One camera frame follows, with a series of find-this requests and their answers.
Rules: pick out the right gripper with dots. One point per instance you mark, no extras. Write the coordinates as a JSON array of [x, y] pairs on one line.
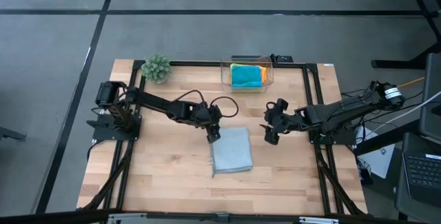
[[277, 122]]

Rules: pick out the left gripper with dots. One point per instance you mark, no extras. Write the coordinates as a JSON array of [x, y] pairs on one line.
[[211, 119]]

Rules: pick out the grey microfiber towel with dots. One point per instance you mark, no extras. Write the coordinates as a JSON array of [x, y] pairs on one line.
[[231, 150]]

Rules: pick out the clear plastic bin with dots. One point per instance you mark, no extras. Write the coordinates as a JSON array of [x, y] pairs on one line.
[[224, 76]]

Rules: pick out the lime green microfiber towel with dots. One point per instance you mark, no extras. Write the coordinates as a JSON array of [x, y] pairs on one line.
[[246, 89]]

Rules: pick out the orange microfiber towel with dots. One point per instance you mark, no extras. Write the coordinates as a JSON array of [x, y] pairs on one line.
[[264, 74]]

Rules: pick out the teal microfiber towel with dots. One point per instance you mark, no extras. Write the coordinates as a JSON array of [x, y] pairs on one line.
[[246, 76]]

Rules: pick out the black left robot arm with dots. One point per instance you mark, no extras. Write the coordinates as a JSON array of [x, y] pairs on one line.
[[155, 105]]

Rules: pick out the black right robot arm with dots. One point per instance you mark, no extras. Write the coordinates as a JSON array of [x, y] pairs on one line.
[[344, 110]]

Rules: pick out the green artificial potted plant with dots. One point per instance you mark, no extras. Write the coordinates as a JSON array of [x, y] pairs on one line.
[[156, 68]]

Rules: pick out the white paper bag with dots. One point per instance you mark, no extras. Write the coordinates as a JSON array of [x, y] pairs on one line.
[[379, 162]]

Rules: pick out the black side desk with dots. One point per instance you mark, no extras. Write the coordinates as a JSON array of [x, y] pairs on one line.
[[386, 138]]

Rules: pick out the black laptop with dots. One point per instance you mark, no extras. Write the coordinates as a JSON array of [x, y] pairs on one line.
[[423, 175]]

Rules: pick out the dark grey monitor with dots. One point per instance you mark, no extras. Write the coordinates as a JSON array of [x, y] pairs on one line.
[[432, 96]]

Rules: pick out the black rig crossbar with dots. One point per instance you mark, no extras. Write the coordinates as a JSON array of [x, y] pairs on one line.
[[69, 217]]

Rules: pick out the grey chair leg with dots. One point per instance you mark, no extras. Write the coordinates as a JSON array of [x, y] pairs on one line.
[[10, 133]]

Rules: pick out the black aluminium table frame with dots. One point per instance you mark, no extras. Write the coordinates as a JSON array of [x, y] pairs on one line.
[[310, 79]]

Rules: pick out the black mounting bracket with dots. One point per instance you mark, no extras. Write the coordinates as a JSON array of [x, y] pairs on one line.
[[285, 59]]

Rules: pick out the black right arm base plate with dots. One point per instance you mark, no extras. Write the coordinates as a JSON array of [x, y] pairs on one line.
[[344, 140]]

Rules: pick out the silver metal bracket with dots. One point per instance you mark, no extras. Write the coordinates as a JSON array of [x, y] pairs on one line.
[[127, 218], [320, 221]]

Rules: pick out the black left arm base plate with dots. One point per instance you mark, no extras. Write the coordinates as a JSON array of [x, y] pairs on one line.
[[103, 135]]

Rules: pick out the black desk frame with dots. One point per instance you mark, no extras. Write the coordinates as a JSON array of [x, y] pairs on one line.
[[392, 64]]

